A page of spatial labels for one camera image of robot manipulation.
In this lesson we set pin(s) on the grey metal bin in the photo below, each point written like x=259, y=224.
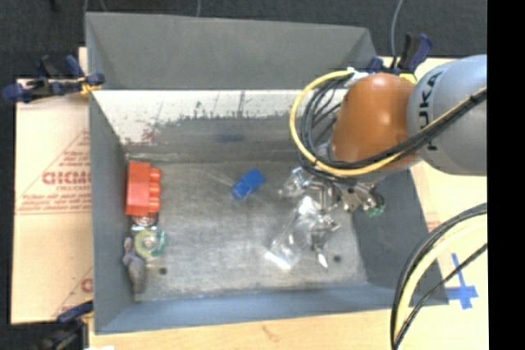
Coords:
x=213, y=217

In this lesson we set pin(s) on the clear round plastic thing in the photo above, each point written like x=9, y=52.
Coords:
x=294, y=184

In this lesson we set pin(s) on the clear glass thing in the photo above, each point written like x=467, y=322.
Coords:
x=143, y=220

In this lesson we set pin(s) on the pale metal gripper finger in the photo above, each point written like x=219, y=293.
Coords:
x=318, y=190
x=324, y=242

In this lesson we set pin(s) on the grey toy animal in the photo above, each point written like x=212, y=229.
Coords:
x=135, y=268

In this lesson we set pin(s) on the brown cardboard board red print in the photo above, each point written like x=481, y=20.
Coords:
x=49, y=217

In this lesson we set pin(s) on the clear plastic packet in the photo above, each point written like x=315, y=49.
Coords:
x=289, y=239

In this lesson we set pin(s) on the blue small toy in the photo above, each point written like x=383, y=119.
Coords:
x=247, y=183

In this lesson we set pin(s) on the red toy block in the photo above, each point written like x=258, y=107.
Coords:
x=139, y=188

